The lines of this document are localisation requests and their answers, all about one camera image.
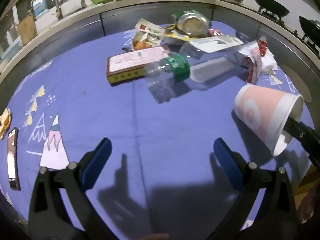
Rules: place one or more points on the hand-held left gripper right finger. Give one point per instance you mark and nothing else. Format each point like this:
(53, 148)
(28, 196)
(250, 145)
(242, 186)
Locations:
(227, 163)

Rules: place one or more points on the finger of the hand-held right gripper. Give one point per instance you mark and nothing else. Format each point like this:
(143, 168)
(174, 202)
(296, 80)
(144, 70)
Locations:
(303, 137)

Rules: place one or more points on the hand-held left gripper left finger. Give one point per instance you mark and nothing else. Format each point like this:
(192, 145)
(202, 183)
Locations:
(98, 162)

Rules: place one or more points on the pink paper cup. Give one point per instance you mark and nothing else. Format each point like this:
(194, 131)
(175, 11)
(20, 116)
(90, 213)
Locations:
(260, 107)

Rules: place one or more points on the red white wrapper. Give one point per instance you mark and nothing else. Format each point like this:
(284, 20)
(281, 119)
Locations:
(255, 60)

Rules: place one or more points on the brown cardboard box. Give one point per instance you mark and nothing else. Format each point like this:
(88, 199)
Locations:
(132, 61)

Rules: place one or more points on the clear plastic bottle green label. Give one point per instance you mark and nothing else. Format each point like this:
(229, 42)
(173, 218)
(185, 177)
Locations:
(178, 67)

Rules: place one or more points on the clear plastic bottle white label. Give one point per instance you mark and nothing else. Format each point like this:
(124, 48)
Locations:
(215, 43)

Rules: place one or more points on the white orange snack packet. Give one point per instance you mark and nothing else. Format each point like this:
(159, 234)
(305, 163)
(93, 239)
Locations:
(146, 36)

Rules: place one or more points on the yellow foil packet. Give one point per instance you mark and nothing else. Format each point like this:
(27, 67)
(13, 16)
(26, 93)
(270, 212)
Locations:
(175, 35)

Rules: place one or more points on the aluminium drink can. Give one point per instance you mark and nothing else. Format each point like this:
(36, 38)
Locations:
(192, 25)

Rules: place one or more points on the blue printed cloth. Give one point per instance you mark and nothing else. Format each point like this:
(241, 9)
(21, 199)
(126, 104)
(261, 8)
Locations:
(100, 110)

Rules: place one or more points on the orange snack piece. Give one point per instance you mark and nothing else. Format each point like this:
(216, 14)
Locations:
(5, 123)

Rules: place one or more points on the black wok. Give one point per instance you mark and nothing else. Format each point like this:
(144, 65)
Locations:
(271, 5)
(311, 28)

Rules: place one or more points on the gas stove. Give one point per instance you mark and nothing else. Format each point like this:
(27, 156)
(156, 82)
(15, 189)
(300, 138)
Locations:
(287, 20)

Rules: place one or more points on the small wooden cutting board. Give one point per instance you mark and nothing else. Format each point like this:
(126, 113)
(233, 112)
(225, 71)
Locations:
(28, 30)

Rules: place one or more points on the white sink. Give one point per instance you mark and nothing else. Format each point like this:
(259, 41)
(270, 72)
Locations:
(72, 7)

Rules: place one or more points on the blue detergent jug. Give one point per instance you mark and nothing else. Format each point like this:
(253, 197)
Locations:
(40, 5)

